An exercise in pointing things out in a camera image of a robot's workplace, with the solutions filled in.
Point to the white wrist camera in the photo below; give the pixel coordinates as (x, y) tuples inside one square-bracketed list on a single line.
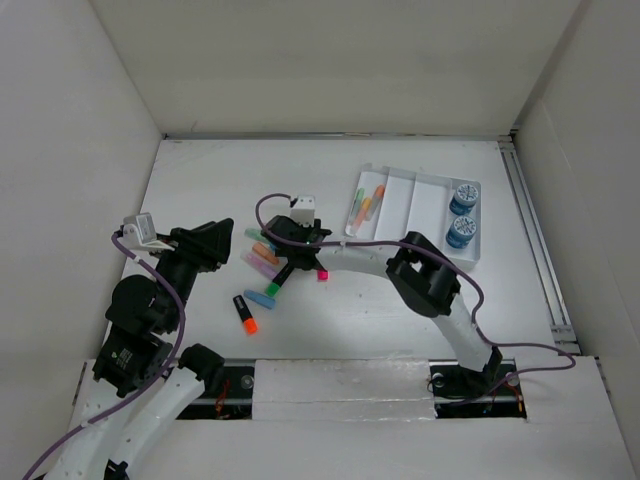
[(138, 231), (302, 210)]

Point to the pastel orange clear highlighter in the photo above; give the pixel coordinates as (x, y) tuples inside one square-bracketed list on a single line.
[(375, 201)]

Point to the aluminium rail back edge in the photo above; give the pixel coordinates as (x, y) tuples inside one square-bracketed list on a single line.
[(327, 136)]

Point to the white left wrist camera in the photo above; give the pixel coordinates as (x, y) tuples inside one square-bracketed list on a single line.
[(138, 231)]

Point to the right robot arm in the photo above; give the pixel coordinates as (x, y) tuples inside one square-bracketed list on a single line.
[(425, 279)]

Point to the pastel green short highlighter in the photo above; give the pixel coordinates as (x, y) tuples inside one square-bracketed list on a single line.
[(255, 234)]

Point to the pastel purple highlighter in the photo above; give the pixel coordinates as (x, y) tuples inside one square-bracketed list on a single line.
[(260, 266)]

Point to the white divided organizer tray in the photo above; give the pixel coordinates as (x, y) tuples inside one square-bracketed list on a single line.
[(418, 202)]

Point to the pastel yellow clear highlighter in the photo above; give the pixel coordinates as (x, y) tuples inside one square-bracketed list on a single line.
[(362, 212)]

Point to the pastel blue short highlighter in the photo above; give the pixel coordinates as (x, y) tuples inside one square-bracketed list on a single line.
[(260, 299)]

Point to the black green highlighter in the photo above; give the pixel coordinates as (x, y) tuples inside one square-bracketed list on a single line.
[(279, 280)]

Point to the pastel green clear highlighter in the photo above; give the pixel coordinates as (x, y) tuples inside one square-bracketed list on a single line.
[(355, 207)]

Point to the pastel orange short highlighter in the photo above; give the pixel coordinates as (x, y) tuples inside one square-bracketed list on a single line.
[(265, 252)]

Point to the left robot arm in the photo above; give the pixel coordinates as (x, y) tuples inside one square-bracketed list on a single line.
[(142, 376)]

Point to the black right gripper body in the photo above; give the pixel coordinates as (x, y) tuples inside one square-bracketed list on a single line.
[(308, 229)]

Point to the blue tape roll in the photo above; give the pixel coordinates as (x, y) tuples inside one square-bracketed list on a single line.
[(464, 198), (461, 232)]

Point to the black orange highlighter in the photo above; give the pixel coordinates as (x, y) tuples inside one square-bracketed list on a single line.
[(249, 324)]

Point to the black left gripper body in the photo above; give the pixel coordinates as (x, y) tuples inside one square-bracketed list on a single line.
[(185, 261)]

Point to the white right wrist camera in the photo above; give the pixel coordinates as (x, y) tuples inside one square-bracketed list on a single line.
[(302, 210)]

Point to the aluminium rail right side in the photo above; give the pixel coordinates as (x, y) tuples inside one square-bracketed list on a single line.
[(560, 322)]

